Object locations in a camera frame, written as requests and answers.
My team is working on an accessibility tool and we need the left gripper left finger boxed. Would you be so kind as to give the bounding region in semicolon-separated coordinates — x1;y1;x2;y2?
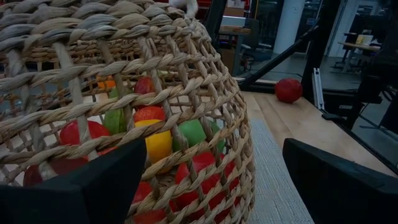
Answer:
0;138;148;224

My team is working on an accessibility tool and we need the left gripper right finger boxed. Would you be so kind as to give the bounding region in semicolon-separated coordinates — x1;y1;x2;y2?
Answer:
282;138;398;224

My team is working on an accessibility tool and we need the large red apple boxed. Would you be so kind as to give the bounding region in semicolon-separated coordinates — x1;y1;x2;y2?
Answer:
58;119;111;147

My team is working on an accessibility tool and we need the green cucumber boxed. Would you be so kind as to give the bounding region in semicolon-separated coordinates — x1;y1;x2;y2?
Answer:
103;86;133;135

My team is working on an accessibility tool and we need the red yellow mango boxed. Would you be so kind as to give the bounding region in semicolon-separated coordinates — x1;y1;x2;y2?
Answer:
133;105;174;175

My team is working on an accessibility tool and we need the orange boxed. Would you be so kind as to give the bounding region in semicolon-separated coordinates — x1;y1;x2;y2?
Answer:
96;76;116;90

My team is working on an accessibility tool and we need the red yellow peach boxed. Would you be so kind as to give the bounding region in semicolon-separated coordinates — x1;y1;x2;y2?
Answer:
133;76;156;110

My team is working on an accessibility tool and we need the green apple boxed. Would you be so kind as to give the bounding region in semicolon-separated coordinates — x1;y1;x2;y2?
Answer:
172;119;226;154

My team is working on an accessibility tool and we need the woven straw basket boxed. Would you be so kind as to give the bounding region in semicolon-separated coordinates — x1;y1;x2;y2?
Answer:
0;0;257;224

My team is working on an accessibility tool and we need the grey woven placemat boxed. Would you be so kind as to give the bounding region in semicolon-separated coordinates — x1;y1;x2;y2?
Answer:
247;118;315;224

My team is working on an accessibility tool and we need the black background equipment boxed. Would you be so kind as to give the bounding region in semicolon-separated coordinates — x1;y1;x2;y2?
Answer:
341;18;398;131

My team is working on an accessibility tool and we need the wooden background table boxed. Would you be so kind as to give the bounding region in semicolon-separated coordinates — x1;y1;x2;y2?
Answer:
334;30;382;74

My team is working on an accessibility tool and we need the white round pillar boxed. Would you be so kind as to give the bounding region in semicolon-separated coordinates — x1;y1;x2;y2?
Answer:
273;0;305;55

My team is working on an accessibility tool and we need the white plastic pipe fitting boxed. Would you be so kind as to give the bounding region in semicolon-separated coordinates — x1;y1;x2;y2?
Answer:
169;0;200;18

